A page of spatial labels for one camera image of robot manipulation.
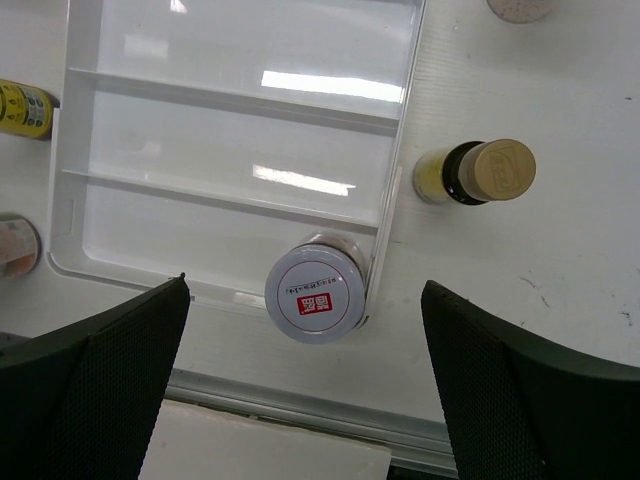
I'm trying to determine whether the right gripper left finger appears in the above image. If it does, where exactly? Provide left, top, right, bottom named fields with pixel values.
left=1, top=276, right=191, bottom=479

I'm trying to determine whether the white divided tray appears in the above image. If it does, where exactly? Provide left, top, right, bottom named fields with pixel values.
left=45, top=1, right=426, bottom=321

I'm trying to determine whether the short red-logo jar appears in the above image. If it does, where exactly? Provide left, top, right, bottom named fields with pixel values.
left=264, top=231, right=368, bottom=345
left=1, top=212, right=42, bottom=279

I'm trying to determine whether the yellow label bottle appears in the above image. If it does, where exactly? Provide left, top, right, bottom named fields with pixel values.
left=0, top=79, right=60, bottom=141
left=412, top=139, right=537, bottom=206

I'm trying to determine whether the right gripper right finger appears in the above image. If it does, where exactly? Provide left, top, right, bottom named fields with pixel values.
left=421, top=281, right=639, bottom=479

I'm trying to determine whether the right tall white spice jar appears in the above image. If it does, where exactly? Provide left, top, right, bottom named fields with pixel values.
left=486, top=0, right=556, bottom=24

